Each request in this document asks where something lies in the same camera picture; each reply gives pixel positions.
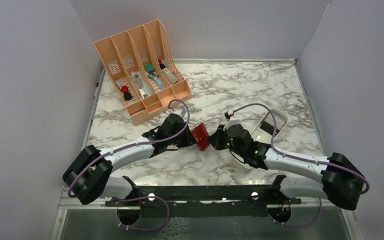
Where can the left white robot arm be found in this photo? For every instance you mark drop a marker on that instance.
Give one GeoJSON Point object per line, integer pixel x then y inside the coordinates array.
{"type": "Point", "coordinates": [89, 175]}

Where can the clear packaged item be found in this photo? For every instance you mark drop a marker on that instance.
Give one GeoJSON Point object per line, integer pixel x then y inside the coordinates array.
{"type": "Point", "coordinates": [140, 84]}

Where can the black credit card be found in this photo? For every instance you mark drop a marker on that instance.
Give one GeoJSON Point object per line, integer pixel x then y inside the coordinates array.
{"type": "Point", "coordinates": [268, 125]}

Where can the red leather card holder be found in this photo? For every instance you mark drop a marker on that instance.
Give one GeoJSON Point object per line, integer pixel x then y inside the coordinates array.
{"type": "Point", "coordinates": [201, 135]}

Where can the light blue marker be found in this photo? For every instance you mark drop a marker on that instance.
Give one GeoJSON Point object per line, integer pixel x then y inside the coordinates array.
{"type": "Point", "coordinates": [157, 80]}

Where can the red round cap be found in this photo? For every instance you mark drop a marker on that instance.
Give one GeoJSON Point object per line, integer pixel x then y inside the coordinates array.
{"type": "Point", "coordinates": [124, 89]}

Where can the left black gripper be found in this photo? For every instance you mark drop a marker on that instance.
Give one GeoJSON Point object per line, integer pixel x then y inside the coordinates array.
{"type": "Point", "coordinates": [189, 139]}

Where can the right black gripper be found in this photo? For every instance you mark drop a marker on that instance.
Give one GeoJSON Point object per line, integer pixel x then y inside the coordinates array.
{"type": "Point", "coordinates": [215, 138]}

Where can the black round cap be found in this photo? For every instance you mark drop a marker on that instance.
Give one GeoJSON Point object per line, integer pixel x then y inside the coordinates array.
{"type": "Point", "coordinates": [127, 96]}

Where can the white plastic tray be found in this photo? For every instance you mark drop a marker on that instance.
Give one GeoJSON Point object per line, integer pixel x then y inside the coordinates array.
{"type": "Point", "coordinates": [259, 136]}

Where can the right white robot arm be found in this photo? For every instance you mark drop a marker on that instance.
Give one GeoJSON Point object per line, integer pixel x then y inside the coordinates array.
{"type": "Point", "coordinates": [333, 177]}

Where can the green eraser block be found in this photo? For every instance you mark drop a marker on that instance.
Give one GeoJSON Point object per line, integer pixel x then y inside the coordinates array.
{"type": "Point", "coordinates": [149, 68]}

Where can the black mounting base rail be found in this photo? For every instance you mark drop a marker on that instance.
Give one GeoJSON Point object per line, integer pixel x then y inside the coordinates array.
{"type": "Point", "coordinates": [203, 201]}

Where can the peach desk file organizer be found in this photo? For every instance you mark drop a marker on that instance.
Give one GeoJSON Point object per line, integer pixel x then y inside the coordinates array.
{"type": "Point", "coordinates": [130, 51]}

